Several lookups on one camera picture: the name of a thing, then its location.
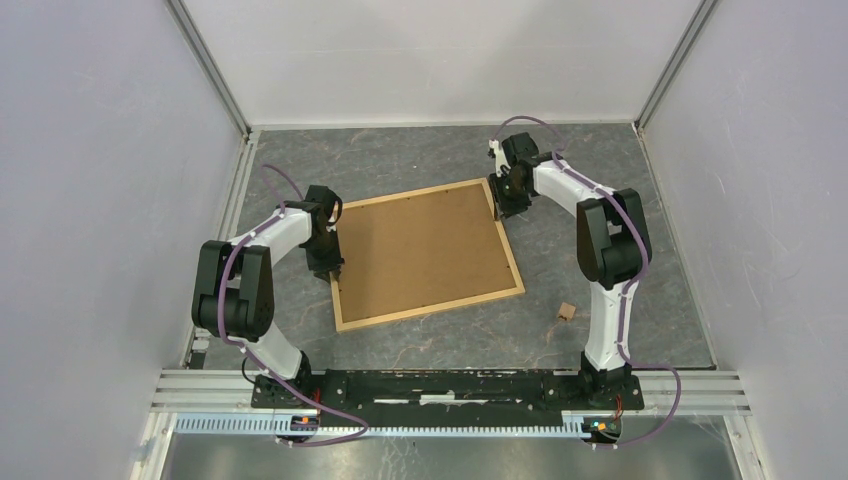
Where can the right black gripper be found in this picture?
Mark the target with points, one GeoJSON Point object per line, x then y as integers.
{"type": "Point", "coordinates": [503, 207]}

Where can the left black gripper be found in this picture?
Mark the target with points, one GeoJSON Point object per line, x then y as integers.
{"type": "Point", "coordinates": [322, 268]}

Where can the wooden picture frame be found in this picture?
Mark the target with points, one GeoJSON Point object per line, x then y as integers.
{"type": "Point", "coordinates": [338, 305]}

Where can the brown backing board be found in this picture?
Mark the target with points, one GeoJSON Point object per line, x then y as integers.
{"type": "Point", "coordinates": [420, 252]}

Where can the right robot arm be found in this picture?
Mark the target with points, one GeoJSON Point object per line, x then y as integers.
{"type": "Point", "coordinates": [612, 244]}

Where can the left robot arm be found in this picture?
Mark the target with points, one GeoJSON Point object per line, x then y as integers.
{"type": "Point", "coordinates": [233, 297]}

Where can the small brown cube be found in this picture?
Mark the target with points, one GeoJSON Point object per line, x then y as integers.
{"type": "Point", "coordinates": [566, 312]}

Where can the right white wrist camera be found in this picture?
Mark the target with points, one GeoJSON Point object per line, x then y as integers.
{"type": "Point", "coordinates": [497, 153]}

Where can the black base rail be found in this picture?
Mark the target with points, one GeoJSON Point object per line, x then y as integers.
{"type": "Point", "coordinates": [464, 398]}

